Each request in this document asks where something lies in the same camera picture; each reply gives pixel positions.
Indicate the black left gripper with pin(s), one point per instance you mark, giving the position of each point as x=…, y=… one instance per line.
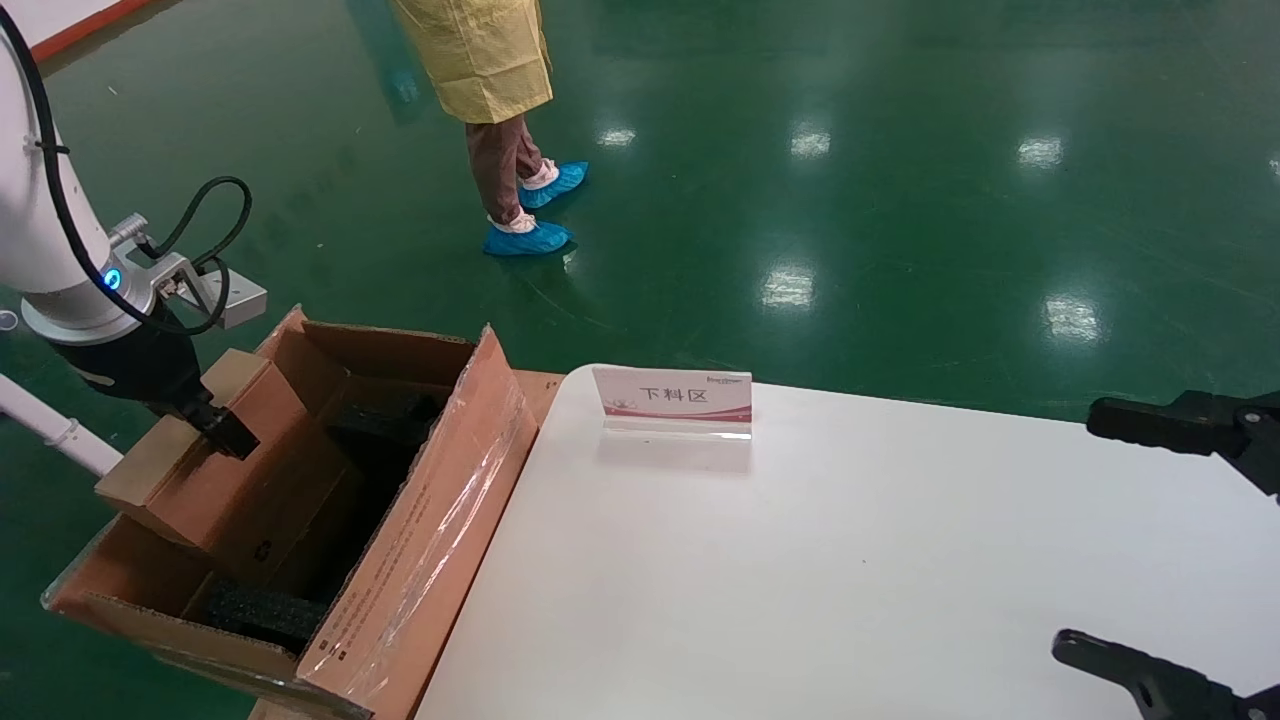
x=135, y=365

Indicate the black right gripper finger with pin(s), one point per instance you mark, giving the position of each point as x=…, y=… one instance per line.
x=1170, y=690
x=1180, y=418

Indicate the small cardboard box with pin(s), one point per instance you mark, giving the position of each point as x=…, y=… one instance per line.
x=230, y=500

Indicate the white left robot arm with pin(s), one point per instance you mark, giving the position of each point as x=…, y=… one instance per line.
x=40, y=230

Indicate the large cardboard box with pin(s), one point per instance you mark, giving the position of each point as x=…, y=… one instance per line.
x=430, y=520

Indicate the black foam insert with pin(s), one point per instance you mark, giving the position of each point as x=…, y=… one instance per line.
x=385, y=420
x=265, y=615

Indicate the white tube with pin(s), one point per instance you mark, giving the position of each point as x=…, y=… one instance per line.
x=60, y=430

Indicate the acrylic sign with red print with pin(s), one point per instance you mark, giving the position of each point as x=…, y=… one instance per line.
x=670, y=395

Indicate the person with blue shoe covers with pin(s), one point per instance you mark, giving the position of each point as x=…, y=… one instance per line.
x=480, y=60

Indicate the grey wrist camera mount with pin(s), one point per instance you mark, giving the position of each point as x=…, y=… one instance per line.
x=237, y=298

